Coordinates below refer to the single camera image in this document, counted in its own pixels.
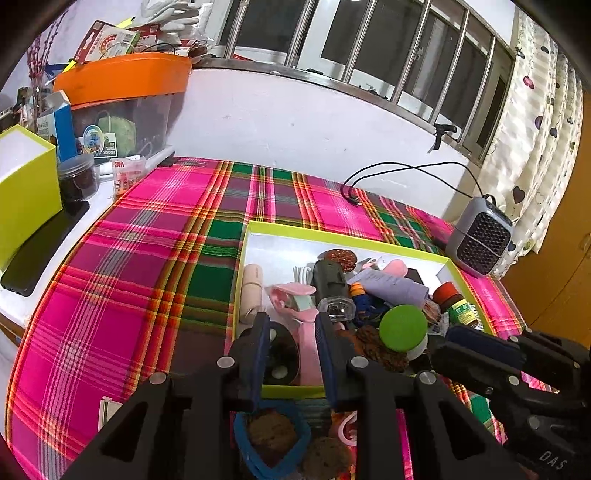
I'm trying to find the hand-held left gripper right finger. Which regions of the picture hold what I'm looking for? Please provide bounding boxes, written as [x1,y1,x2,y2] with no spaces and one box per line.
[315,312,527,480]

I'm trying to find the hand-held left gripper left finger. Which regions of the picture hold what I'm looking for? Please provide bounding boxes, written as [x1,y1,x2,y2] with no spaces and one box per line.
[60,312,272,480]

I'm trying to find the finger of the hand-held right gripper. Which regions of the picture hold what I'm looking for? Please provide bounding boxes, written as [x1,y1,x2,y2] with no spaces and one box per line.
[444,324,591,393]
[431,340,561,403]

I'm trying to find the pink clip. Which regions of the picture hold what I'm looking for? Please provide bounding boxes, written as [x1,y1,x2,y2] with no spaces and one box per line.
[336,410,359,445]
[295,318,324,386]

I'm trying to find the yellow-green shallow box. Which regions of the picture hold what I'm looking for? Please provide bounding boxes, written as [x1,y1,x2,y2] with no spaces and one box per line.
[225,220,499,400]

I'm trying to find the lavender tube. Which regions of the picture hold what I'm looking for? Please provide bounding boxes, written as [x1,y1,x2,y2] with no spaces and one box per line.
[358,268,430,308]

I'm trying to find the black round compact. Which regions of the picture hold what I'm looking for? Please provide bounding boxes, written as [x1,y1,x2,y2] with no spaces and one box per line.
[265,320,301,384]

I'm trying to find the brown bottle red cap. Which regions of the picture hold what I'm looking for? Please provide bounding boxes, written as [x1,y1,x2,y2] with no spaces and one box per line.
[431,282,485,332]

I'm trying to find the clear snack packet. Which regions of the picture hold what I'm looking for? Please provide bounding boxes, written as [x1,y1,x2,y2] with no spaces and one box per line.
[425,300,444,333]

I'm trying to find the blue orange small toy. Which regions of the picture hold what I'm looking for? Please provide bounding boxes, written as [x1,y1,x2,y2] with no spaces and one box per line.
[348,282,386,326]

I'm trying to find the small pink holder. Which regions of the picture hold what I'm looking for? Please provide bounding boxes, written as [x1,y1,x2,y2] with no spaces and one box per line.
[270,282,317,319]

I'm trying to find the beige cylinder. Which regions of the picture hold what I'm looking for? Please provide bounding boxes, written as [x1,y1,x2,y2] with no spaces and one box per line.
[241,264,265,319]

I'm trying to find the white bottle green cap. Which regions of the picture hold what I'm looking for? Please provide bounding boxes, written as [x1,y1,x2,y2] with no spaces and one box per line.
[379,305,430,363]

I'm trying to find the red-brown disc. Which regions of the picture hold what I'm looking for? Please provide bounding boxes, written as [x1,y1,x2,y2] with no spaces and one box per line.
[318,248,358,273]

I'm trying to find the grey portable heater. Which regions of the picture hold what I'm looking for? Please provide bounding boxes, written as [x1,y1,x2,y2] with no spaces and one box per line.
[445,194,514,278]

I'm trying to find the pink stick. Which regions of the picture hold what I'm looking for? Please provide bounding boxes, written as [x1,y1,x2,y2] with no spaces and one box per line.
[360,256,408,278]

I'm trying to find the plaid tablecloth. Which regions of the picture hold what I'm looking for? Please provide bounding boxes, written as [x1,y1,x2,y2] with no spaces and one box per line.
[4,157,527,480]

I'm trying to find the small patterned paper box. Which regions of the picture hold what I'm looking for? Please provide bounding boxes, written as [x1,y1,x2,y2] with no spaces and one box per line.
[98,396,125,435]

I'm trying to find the heart print curtain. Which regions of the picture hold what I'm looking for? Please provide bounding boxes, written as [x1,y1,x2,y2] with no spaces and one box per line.
[480,9,585,259]

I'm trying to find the red white tape packet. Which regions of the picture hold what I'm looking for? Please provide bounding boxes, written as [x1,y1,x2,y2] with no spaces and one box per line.
[112,157,147,199]

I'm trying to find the black smartphone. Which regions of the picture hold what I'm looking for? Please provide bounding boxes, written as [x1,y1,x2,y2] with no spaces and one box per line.
[0,200,90,297]

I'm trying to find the round clear plastic jar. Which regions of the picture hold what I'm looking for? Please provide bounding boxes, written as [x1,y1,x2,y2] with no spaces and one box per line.
[58,152,99,204]

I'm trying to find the steel window guard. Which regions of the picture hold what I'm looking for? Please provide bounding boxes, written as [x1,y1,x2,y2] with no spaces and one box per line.
[198,0,518,162]

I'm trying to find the yellow-green tall box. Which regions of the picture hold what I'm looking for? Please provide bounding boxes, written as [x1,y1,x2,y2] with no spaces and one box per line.
[0,124,63,273]

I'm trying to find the blue white carton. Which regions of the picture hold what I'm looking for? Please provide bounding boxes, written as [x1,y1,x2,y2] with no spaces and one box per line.
[37,90,77,162]

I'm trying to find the clear storage bin orange lid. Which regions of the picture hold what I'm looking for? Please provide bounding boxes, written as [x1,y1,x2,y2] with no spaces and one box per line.
[53,52,194,160]

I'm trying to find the red white card packet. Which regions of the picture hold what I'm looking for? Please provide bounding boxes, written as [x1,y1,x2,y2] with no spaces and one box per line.
[74,21,139,63]

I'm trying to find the white work gloves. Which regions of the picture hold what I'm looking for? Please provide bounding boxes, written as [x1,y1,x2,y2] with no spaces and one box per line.
[139,0,215,26]

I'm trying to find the pink blossom branches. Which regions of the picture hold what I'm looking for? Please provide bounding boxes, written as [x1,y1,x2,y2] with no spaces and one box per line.
[25,21,61,88]

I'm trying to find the blue ring band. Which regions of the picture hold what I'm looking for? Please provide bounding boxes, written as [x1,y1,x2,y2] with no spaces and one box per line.
[233,399,312,480]

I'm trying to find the black cable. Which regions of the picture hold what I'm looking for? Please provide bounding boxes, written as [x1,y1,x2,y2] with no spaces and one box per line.
[341,161,497,208]

